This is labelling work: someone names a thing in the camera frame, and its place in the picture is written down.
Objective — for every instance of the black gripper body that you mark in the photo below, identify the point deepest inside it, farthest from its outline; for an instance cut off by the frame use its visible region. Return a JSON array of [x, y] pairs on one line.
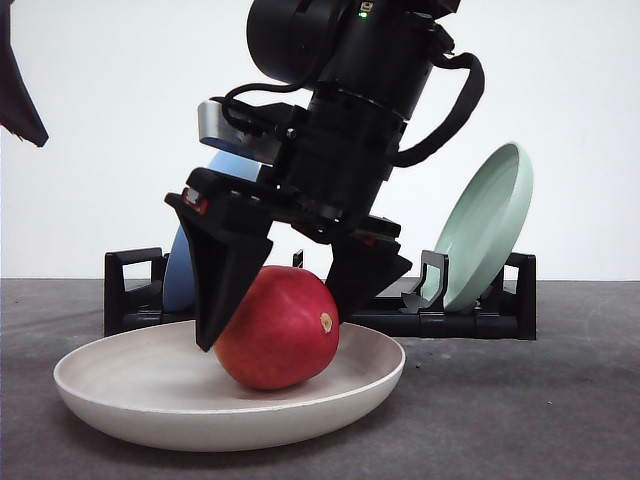
[[337, 172]]

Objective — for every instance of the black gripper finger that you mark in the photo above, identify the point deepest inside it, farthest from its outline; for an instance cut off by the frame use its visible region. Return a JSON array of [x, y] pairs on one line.
[[225, 254], [18, 109], [360, 270]]

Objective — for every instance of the white plate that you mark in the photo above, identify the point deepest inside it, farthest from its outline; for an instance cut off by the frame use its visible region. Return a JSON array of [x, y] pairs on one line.
[[154, 389]]

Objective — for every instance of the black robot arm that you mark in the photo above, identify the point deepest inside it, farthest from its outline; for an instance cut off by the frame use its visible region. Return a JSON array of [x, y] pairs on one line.
[[365, 64]]

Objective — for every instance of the black plate rack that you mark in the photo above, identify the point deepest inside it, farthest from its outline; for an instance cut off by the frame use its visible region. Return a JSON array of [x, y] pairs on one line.
[[407, 306]]

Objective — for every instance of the blue plate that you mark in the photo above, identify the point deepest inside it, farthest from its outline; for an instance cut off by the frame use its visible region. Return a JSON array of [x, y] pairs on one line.
[[179, 280]]

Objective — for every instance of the green plate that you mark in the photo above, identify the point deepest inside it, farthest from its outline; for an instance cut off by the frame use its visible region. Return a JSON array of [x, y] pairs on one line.
[[484, 223]]

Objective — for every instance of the black cable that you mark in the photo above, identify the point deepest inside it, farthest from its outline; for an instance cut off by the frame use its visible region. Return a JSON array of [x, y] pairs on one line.
[[434, 146]]

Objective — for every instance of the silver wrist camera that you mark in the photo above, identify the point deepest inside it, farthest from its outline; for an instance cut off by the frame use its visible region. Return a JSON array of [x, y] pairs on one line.
[[216, 129]]

